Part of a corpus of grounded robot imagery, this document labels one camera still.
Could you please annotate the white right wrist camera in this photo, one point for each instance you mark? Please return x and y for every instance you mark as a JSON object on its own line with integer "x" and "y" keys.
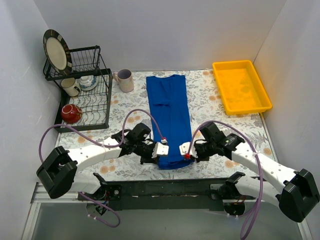
{"x": 186, "y": 150}

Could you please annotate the blue printed t shirt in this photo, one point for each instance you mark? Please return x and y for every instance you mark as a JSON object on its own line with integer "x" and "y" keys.
{"x": 168, "y": 104}

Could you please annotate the cream mug in rack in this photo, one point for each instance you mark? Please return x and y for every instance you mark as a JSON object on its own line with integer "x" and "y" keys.
{"x": 71, "y": 86}

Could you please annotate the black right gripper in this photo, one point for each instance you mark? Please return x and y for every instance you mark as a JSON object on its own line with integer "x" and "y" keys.
{"x": 198, "y": 153}

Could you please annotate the dark rimmed cream plate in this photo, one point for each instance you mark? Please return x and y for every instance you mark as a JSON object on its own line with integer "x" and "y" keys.
{"x": 57, "y": 52}

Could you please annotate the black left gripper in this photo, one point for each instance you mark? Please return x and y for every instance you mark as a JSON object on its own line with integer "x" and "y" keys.
{"x": 149, "y": 155}

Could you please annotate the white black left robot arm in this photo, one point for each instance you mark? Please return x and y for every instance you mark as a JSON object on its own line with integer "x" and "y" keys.
{"x": 61, "y": 171}

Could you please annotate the blue white teapot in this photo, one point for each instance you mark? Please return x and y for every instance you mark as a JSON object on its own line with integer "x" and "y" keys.
{"x": 88, "y": 82}

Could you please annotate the aluminium frame rail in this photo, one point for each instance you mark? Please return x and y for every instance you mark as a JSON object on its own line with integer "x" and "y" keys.
{"x": 70, "y": 219}

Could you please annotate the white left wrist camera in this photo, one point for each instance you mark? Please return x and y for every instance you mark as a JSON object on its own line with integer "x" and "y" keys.
{"x": 160, "y": 150}

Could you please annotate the red cup in rack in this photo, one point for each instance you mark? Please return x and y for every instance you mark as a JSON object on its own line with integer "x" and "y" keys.
{"x": 71, "y": 113}

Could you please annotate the beige ceramic mug purple inside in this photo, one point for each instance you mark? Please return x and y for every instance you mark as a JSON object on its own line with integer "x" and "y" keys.
{"x": 124, "y": 78}

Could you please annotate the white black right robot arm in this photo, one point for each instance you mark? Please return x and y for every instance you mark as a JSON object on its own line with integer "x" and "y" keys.
{"x": 294, "y": 192}

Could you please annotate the yellow plastic bin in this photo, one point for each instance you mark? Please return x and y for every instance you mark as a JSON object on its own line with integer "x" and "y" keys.
{"x": 240, "y": 88}

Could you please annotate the black wire dish rack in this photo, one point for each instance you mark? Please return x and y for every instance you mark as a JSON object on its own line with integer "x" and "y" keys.
{"x": 95, "y": 103}

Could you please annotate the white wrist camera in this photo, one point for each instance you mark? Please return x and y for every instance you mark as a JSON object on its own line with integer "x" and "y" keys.
{"x": 186, "y": 150}
{"x": 160, "y": 150}

